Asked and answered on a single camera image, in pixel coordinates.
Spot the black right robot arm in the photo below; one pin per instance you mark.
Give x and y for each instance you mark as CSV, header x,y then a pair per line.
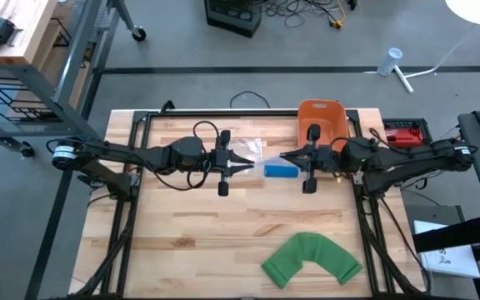
x,y
411,156

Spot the grey caster wheel leg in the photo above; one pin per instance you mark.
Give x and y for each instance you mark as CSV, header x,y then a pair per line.
x,y
138,34

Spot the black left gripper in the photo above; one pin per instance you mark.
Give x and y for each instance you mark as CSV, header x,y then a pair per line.
x,y
223,162

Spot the white cylindrical cup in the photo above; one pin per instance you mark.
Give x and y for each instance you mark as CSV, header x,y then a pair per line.
x,y
390,61

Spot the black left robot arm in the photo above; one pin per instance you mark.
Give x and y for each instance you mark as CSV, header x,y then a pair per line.
x,y
119,152

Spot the green elastic bandage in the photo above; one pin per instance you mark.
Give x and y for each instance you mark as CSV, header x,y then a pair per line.
x,y
311,250

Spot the wooden workbench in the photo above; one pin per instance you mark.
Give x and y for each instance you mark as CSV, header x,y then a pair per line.
x,y
27,25

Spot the clear plastic bag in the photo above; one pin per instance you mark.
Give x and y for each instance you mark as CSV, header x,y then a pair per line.
x,y
246,148
261,163

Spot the black aluminium rig frame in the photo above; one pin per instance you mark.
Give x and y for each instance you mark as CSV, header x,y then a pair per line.
x,y
223,113

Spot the orange plastic bin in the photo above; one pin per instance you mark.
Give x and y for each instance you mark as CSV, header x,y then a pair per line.
x,y
331,121

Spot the black flat bar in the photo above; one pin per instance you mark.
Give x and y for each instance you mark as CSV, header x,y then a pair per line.
x,y
452,234

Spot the blue elastic bandage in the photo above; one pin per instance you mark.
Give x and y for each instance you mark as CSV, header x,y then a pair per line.
x,y
281,171

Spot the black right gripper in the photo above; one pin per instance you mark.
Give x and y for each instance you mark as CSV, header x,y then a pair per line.
x,y
323,160

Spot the white paper sheet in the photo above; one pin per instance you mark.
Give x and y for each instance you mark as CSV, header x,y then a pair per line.
x,y
452,260

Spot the red black tool case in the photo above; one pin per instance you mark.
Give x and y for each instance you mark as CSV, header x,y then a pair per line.
x,y
404,137

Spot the white round side table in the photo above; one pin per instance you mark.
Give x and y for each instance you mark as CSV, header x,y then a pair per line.
x,y
477,10

